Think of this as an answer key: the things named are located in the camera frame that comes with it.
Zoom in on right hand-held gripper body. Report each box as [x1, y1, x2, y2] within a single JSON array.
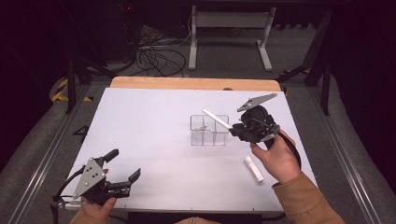
[[236, 92, 281, 151]]

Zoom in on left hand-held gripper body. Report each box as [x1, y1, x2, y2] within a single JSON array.
[[71, 157, 132, 206]]

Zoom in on white pen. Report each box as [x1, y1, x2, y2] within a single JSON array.
[[202, 108, 233, 130]]

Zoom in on clear plastic desk organizer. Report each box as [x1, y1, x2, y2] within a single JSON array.
[[190, 114, 231, 147]]

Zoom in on person's left hand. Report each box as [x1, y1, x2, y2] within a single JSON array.
[[80, 168, 118, 223]]

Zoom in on person's right hand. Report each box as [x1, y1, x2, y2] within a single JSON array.
[[249, 130, 303, 185]]

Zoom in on white table mat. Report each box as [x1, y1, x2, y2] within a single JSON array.
[[62, 87, 318, 213]]

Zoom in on short white tube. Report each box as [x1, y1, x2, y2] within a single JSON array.
[[244, 156, 265, 184]]

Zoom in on wooden table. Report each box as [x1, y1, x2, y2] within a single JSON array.
[[109, 76, 282, 92]]

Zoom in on yellow black hazard tape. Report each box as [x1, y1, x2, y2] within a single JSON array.
[[50, 77, 94, 103]]

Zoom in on black metal stand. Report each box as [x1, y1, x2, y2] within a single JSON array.
[[276, 7, 333, 117], [60, 6, 118, 115]]

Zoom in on white metal stand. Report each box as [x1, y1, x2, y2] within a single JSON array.
[[188, 5, 277, 72]]

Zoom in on left hand-held gripper cable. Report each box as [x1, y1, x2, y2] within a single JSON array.
[[49, 164, 88, 224]]

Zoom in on hand-held gripper cable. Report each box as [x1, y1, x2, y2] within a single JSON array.
[[276, 130, 303, 172], [49, 164, 88, 224]]

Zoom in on right hand-held gripper cable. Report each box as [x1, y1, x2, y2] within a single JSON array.
[[276, 130, 303, 172]]

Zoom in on aluminium rail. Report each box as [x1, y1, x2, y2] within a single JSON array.
[[306, 87, 383, 224], [7, 83, 92, 224]]

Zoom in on black floor cables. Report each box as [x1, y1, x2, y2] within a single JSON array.
[[122, 12, 191, 77]]

